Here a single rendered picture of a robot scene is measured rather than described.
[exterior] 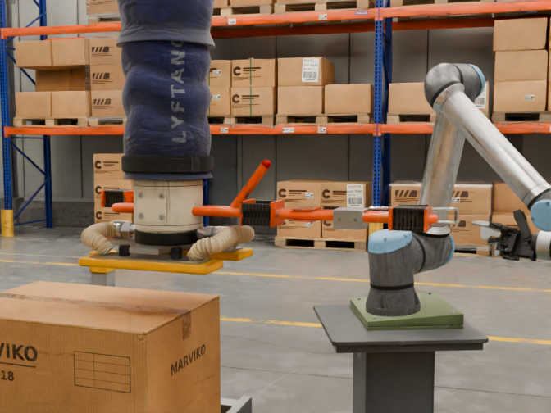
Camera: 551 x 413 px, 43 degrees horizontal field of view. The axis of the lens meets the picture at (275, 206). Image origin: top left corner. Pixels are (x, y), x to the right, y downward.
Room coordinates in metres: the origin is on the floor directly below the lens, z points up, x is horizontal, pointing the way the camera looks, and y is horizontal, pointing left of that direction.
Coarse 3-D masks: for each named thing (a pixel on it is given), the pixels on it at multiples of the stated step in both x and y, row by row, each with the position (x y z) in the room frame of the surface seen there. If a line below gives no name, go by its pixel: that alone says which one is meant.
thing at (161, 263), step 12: (108, 252) 1.69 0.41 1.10; (120, 252) 1.64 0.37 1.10; (180, 252) 1.60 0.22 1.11; (84, 264) 1.63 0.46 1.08; (96, 264) 1.62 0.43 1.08; (108, 264) 1.61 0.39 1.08; (120, 264) 1.60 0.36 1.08; (132, 264) 1.59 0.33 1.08; (144, 264) 1.58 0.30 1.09; (156, 264) 1.57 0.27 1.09; (168, 264) 1.56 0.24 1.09; (180, 264) 1.56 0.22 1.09; (192, 264) 1.55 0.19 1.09; (204, 264) 1.56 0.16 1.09; (216, 264) 1.58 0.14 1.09
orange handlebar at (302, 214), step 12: (120, 204) 1.74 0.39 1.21; (132, 204) 1.77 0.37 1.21; (228, 216) 1.64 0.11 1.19; (276, 216) 1.59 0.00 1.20; (288, 216) 1.58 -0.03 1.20; (300, 216) 1.57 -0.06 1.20; (312, 216) 1.56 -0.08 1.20; (324, 216) 1.55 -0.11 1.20; (372, 216) 1.52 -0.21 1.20; (384, 216) 1.51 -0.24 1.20; (432, 216) 1.48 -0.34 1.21
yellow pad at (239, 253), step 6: (132, 246) 1.82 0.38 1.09; (186, 252) 1.75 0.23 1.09; (216, 252) 1.73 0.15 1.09; (222, 252) 1.72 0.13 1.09; (228, 252) 1.72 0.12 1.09; (234, 252) 1.72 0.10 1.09; (240, 252) 1.72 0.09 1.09; (246, 252) 1.75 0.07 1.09; (252, 252) 1.79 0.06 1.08; (216, 258) 1.72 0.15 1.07; (222, 258) 1.72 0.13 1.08; (228, 258) 1.71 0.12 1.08; (234, 258) 1.71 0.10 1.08; (240, 258) 1.72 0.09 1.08
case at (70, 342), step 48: (48, 288) 1.95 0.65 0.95; (96, 288) 1.95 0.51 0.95; (0, 336) 1.63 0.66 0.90; (48, 336) 1.58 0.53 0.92; (96, 336) 1.54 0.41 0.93; (144, 336) 1.49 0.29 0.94; (192, 336) 1.70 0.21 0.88; (0, 384) 1.63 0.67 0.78; (48, 384) 1.58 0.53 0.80; (96, 384) 1.54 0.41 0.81; (144, 384) 1.50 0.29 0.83; (192, 384) 1.70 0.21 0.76
